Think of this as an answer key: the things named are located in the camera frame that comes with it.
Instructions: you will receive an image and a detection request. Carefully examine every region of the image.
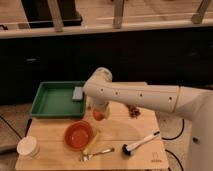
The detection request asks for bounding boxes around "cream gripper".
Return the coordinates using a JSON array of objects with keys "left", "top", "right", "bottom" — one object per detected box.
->
[{"left": 92, "top": 102, "right": 110, "bottom": 119}]

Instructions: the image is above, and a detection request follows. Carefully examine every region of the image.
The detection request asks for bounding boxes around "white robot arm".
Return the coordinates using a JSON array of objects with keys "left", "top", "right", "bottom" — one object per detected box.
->
[{"left": 84, "top": 67, "right": 213, "bottom": 171}]

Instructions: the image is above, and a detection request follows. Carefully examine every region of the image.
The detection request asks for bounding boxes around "white paper cup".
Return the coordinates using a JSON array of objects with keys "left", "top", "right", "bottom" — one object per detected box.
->
[{"left": 17, "top": 136, "right": 40, "bottom": 157}]

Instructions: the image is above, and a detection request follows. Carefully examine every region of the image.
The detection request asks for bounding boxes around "yellow stick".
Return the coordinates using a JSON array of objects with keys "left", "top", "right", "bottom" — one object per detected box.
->
[{"left": 83, "top": 131, "right": 101, "bottom": 155}]

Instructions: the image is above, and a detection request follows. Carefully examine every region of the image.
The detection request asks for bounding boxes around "grey sponge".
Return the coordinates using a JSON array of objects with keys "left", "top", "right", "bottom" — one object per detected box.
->
[{"left": 72, "top": 87, "right": 83, "bottom": 101}]

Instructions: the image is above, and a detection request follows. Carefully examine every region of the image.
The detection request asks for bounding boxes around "dried red chili bunch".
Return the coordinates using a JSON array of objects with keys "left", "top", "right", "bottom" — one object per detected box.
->
[{"left": 127, "top": 105, "right": 141, "bottom": 118}]

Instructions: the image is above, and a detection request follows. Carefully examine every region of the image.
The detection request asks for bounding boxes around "orange bowl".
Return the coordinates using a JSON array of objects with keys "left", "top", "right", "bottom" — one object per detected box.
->
[{"left": 64, "top": 120, "right": 94, "bottom": 151}]

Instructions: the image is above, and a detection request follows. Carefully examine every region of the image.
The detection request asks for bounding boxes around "black white dish brush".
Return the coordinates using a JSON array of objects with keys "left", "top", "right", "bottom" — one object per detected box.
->
[{"left": 122, "top": 131, "right": 160, "bottom": 156}]

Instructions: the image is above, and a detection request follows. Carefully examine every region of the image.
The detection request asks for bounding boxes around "green plastic tray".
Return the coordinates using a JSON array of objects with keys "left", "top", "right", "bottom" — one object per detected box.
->
[{"left": 30, "top": 81, "right": 86, "bottom": 119}]

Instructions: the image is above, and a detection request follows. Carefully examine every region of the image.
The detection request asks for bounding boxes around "metal spoon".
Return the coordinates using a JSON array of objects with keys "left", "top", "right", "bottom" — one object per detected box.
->
[{"left": 79, "top": 147, "right": 115, "bottom": 162}]

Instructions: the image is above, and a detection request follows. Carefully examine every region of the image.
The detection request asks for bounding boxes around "black base on shelf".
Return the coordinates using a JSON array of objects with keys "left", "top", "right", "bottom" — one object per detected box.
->
[{"left": 20, "top": 0, "right": 84, "bottom": 29}]

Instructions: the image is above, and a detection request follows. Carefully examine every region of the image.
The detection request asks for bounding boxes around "black cable right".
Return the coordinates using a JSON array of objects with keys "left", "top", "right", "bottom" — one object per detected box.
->
[{"left": 161, "top": 118, "right": 186, "bottom": 171}]

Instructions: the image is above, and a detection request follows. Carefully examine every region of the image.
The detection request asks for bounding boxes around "black cable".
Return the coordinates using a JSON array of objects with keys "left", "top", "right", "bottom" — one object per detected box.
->
[
  {"left": 0, "top": 114, "right": 24, "bottom": 140},
  {"left": 161, "top": 118, "right": 186, "bottom": 171}
]

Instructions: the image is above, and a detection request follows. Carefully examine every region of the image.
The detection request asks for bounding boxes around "black cable left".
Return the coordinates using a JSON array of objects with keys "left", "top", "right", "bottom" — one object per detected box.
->
[{"left": 0, "top": 114, "right": 24, "bottom": 140}]

